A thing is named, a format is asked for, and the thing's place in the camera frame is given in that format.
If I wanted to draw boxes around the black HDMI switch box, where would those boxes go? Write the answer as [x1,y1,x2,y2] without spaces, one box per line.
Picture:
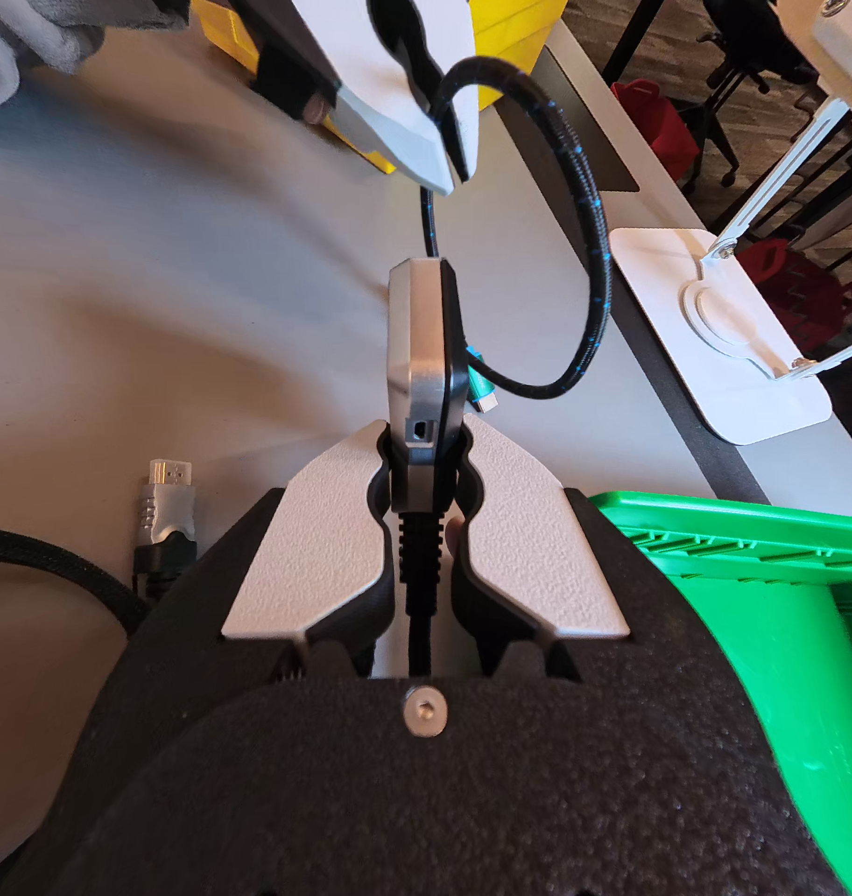
[383,255,474,515]

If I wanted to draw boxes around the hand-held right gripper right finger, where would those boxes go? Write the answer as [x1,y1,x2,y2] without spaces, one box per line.
[451,416,633,649]

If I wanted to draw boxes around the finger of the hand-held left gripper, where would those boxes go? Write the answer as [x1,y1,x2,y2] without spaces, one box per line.
[405,0,479,184]
[293,0,459,198]

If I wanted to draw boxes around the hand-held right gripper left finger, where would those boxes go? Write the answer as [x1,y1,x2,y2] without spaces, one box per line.
[222,423,397,649]

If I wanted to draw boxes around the black HDMI cable green plug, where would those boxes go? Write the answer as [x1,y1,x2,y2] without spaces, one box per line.
[421,56,617,417]

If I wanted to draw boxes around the person's left forearm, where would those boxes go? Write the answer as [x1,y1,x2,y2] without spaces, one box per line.
[0,0,191,116]

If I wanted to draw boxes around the green plastic bin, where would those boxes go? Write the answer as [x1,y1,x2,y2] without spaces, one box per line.
[586,489,852,896]

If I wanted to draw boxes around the black office chair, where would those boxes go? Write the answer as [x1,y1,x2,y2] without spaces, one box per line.
[697,0,822,116]

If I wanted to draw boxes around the red chair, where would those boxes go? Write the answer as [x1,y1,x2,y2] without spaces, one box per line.
[608,77,703,186]
[734,236,852,354]

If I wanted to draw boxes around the black braided cable silver plug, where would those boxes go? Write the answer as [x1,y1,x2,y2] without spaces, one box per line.
[0,458,451,683]

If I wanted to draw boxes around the yellow plastic bin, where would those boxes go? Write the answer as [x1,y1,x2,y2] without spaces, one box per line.
[188,0,568,177]

